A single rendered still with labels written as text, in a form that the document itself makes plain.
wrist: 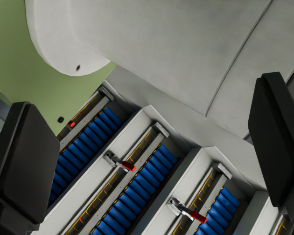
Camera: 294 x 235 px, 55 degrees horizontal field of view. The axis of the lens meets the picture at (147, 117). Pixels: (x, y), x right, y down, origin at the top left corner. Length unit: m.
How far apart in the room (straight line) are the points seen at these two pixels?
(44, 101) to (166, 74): 0.14
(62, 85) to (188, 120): 0.49
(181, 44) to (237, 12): 0.04
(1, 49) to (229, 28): 0.17
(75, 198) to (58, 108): 0.39
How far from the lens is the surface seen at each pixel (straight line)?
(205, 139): 0.74
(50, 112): 0.33
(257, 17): 0.21
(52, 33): 0.26
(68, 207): 0.70
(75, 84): 0.34
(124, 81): 0.82
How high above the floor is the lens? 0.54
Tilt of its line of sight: 15 degrees down
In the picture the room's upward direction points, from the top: 123 degrees clockwise
